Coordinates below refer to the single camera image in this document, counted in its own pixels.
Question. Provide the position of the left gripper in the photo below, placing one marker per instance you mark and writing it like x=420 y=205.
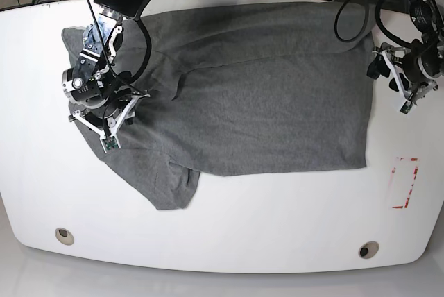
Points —
x=413 y=72

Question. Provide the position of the left table grommet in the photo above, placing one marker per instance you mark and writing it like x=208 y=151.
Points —
x=64 y=236

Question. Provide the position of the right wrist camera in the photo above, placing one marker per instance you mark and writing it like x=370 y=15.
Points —
x=110 y=143

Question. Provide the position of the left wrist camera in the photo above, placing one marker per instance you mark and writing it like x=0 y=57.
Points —
x=406 y=107

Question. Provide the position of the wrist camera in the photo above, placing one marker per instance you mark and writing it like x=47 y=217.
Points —
x=406 y=107
x=110 y=143

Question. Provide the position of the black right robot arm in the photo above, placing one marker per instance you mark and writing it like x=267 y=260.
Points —
x=106 y=99

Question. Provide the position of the red tape marker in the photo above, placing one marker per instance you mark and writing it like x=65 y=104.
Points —
x=401 y=182

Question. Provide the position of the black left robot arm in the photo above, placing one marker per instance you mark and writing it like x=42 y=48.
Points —
x=427 y=17

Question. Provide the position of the table grommet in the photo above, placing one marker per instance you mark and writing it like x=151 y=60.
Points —
x=64 y=236
x=368 y=250

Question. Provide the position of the grey T-shirt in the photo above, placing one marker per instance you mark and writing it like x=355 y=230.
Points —
x=247 y=89

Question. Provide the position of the right table grommet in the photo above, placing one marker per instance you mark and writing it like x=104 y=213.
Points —
x=368 y=250

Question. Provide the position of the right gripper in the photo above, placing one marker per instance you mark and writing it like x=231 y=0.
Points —
x=107 y=119

